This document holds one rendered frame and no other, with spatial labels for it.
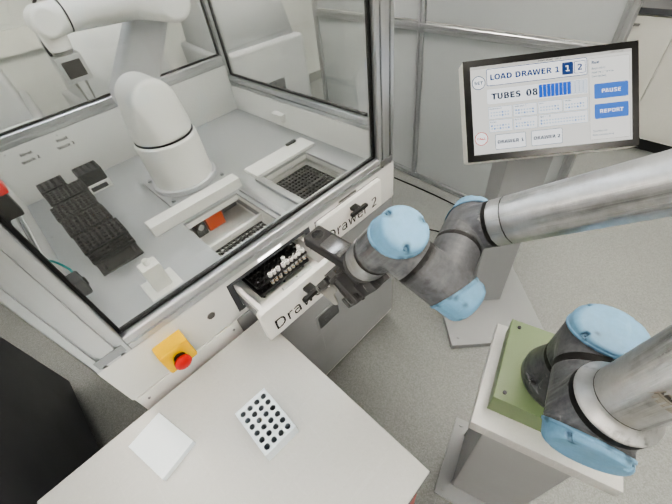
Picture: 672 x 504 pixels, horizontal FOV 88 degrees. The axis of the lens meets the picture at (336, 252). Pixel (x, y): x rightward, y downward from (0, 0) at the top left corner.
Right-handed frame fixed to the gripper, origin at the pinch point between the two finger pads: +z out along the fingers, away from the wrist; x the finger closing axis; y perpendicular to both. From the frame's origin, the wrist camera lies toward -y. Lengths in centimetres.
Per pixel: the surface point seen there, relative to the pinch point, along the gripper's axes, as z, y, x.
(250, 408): 18.6, 10.9, -28.1
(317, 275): 12.2, -2.9, 4.3
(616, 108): -18, 18, 102
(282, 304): 12.2, -2.9, -7.8
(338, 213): 18.6, -13.8, 25.5
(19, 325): 189, -105, -95
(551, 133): -9, 11, 86
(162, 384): 31, -8, -40
